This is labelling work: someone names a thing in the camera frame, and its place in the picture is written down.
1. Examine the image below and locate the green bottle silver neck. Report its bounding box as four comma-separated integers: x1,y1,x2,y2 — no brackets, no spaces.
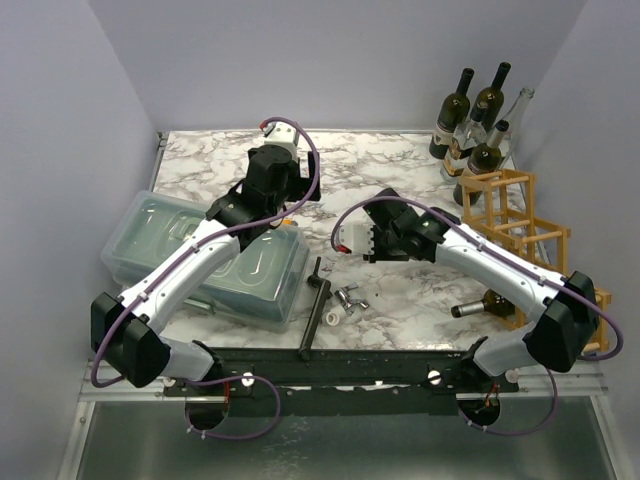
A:
461,120,509,177

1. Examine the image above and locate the square clear liquor bottle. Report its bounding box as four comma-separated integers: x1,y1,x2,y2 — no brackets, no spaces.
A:
439,99,490,182

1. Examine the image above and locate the green bottle white label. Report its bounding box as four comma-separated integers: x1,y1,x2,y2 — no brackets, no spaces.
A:
429,68,475,160

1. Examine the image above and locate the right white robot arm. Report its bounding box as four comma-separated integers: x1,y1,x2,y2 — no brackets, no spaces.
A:
364,188,599,392

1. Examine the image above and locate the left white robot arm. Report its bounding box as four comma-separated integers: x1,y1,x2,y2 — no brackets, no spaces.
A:
91,144,320,395

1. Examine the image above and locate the wooden wine rack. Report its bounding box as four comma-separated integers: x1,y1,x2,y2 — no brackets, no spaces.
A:
458,168,614,354

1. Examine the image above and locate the green bottle lowest rack slot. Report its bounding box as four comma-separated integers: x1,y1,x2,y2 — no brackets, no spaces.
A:
450,289,515,318

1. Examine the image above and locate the tall clear glass bottle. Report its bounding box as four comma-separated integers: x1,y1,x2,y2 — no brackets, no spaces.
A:
501,87,535,158

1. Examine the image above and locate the green bottle back right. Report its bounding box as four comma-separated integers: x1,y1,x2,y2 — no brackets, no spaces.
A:
476,62,511,132

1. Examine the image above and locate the chrome faucet tap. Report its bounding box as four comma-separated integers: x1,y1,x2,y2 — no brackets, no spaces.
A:
324,282,370,327

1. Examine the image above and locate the black metal rod tool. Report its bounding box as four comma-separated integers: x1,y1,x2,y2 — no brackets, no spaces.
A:
298,256,331,361

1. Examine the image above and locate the clear plastic storage box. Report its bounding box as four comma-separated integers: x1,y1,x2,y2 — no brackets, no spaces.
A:
100,191,310,332

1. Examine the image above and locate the black mounting base bar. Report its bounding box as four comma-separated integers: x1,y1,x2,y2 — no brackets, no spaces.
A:
164,347,519,416

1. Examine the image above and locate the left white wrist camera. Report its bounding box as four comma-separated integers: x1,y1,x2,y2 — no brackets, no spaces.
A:
260,121,299,163

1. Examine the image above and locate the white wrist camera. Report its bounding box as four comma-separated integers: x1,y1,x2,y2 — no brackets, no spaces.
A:
260,121,299,163
335,222,374,255

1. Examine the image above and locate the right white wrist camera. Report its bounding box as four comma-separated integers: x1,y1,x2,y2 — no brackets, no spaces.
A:
335,222,374,255

